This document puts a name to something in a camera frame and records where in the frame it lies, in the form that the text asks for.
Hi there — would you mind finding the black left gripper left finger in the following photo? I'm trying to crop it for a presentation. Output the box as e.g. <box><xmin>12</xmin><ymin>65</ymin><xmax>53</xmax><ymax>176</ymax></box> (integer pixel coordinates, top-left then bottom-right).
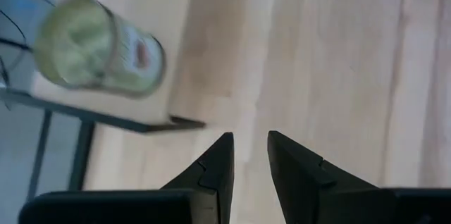
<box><xmin>160</xmin><ymin>131</ymin><xmax>235</xmax><ymax>224</ymax></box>

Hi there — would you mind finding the wooden shelf with black legs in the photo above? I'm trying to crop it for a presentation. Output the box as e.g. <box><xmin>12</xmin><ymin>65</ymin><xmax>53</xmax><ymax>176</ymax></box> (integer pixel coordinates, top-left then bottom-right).
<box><xmin>0</xmin><ymin>0</ymin><xmax>207</xmax><ymax>197</ymax></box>

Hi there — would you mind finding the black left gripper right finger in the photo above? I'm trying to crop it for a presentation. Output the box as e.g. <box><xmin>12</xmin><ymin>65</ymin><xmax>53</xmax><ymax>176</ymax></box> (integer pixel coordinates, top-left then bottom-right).
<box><xmin>266</xmin><ymin>130</ymin><xmax>381</xmax><ymax>224</ymax></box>

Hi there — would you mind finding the green glass jar candle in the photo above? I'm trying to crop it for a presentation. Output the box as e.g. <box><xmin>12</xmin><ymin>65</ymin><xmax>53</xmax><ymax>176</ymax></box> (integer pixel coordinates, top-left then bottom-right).
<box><xmin>32</xmin><ymin>0</ymin><xmax>167</xmax><ymax>99</ymax></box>

